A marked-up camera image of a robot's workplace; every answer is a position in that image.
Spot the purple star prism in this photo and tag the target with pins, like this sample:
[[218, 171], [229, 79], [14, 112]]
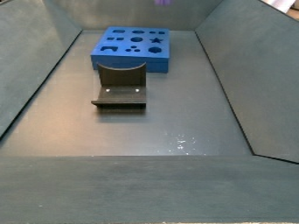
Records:
[[162, 2]]

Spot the black curved fixture stand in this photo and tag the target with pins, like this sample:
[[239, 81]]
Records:
[[122, 86]]

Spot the blue foam shape-sorter block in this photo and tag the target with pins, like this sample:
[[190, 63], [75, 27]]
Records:
[[130, 46]]

